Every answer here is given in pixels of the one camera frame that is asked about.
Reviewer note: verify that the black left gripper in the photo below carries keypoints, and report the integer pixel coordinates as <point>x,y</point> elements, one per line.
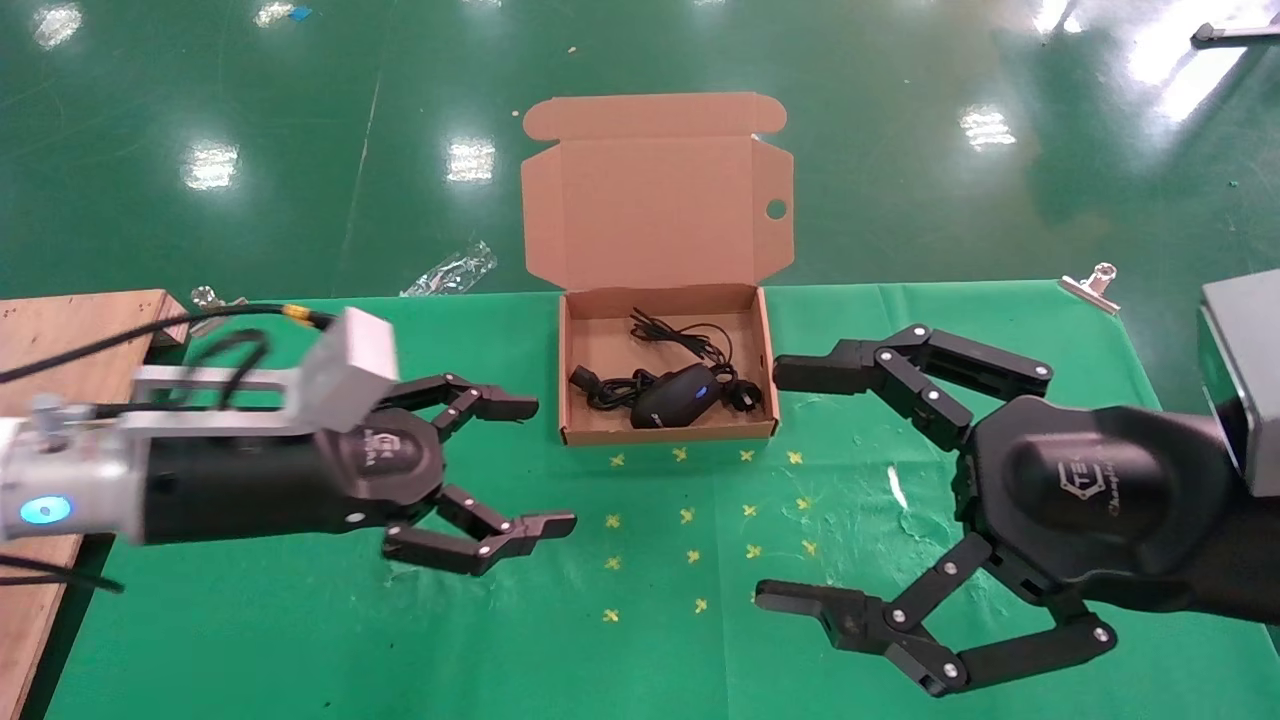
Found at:
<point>300,480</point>

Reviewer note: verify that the small white scrap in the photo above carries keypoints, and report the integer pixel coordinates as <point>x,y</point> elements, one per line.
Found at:
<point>897,487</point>

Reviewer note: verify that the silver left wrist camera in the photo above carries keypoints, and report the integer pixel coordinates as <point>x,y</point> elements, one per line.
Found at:
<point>345,370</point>

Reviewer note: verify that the open brown cardboard box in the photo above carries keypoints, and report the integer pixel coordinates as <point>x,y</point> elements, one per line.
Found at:
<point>660,200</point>

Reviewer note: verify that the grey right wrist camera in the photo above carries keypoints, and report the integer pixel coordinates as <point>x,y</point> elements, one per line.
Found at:
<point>1245,380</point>

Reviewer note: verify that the green table cloth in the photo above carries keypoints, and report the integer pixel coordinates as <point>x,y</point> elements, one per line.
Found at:
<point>250,650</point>

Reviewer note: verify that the silver binder clip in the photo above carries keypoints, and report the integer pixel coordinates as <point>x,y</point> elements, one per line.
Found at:
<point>1093,285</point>
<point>205,297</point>

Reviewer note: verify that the silver camera mount bracket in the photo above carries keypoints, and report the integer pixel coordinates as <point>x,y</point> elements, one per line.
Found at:
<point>200,385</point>

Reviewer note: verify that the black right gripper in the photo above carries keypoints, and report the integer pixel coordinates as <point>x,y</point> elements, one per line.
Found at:
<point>1100,490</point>

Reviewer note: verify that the wooden board table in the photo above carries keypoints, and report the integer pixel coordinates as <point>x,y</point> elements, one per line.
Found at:
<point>70,330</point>

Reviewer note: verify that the clear plastic wrapper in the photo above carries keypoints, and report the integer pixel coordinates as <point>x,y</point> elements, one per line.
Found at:
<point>455,268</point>

